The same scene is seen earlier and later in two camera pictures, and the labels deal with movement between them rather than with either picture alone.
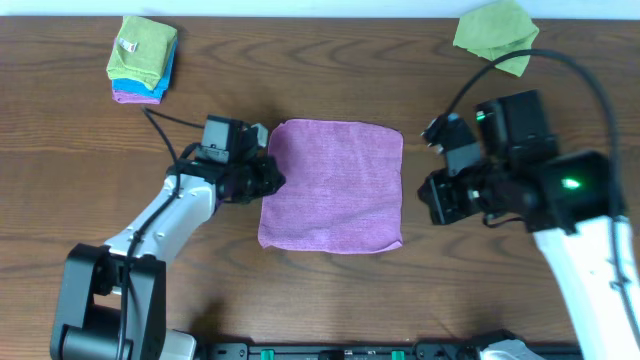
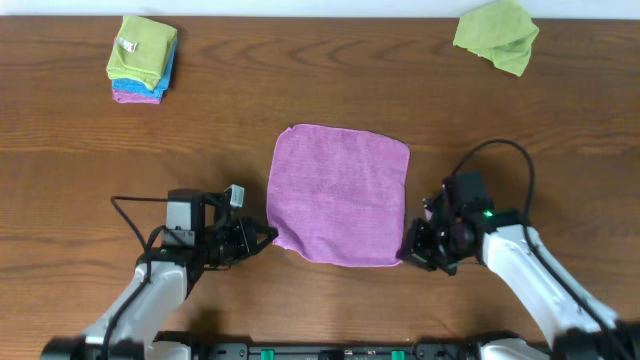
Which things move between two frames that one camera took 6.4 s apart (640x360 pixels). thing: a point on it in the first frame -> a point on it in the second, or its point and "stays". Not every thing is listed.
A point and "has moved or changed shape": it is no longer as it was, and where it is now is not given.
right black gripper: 441,197 -> 432,242
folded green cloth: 142,50 stays
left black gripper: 270,176 -> 247,237
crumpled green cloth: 496,29 stays
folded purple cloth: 127,98 stays
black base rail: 342,351 stays
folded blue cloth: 133,85 stays
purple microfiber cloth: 342,191 has moved or changed shape
